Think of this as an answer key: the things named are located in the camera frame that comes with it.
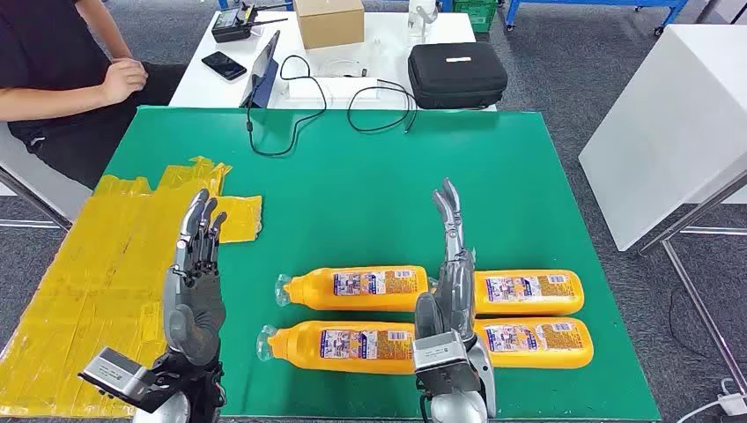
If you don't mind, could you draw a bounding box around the person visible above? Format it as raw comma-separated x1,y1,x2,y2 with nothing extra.
0,0,188,191

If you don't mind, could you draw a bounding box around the flat white box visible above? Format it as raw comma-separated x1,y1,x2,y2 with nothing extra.
286,77,381,107

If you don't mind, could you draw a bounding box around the white power strip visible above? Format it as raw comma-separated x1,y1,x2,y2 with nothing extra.
717,392,747,417

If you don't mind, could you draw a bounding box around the blue metal frame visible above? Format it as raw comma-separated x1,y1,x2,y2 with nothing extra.
218,0,296,11
504,0,690,37

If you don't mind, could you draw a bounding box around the large white table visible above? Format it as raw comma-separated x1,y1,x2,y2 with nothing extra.
579,24,747,252

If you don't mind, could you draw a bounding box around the white bench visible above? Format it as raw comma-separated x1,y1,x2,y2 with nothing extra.
0,122,94,223

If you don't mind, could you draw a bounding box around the black carrying case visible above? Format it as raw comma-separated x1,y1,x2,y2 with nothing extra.
407,41,509,110

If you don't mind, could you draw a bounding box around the metal bench leg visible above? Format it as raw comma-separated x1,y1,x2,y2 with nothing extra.
0,166,74,233

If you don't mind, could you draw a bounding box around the cardboard box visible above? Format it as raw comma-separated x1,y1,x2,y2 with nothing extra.
293,0,366,50

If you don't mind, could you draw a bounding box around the black tablet cable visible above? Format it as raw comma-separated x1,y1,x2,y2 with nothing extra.
245,55,328,158

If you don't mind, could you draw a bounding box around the dark blue tablet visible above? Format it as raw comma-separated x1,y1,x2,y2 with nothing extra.
239,30,281,110

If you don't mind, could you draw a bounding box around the black loose cable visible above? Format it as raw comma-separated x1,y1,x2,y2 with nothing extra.
347,79,418,134

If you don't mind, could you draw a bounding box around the black radio with antennas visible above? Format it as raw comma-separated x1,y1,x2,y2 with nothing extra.
211,3,290,44

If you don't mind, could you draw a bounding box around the yellow tape sheet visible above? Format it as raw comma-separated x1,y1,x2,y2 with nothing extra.
0,155,263,420

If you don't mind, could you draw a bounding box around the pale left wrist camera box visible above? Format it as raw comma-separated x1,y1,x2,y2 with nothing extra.
78,347,150,404

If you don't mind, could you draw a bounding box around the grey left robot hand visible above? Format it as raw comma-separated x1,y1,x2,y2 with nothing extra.
163,188,229,367

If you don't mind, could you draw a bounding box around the orange plastic bottle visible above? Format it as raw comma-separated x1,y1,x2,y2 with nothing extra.
255,319,418,376
473,316,595,371
274,265,432,314
427,269,585,317

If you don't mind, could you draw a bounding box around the black smartphone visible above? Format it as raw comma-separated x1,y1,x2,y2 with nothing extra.
201,50,248,82

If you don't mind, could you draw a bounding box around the metal table leg frame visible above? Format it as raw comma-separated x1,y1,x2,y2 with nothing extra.
639,169,747,398

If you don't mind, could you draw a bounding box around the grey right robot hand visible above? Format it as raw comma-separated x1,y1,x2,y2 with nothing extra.
414,177,477,352

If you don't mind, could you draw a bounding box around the person's right hand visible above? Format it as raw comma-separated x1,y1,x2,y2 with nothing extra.
100,56,149,108

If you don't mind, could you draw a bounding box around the green plastic crate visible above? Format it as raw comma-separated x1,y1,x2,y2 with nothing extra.
452,0,499,34

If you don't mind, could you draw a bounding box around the green work table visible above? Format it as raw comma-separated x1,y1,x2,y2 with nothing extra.
103,105,662,423

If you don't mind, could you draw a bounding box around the white desk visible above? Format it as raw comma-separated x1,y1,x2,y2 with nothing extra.
169,11,497,112

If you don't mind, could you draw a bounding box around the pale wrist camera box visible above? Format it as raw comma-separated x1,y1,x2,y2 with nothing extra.
78,347,150,404
411,331,468,376

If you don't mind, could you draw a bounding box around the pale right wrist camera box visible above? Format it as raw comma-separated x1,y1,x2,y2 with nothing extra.
411,331,468,376

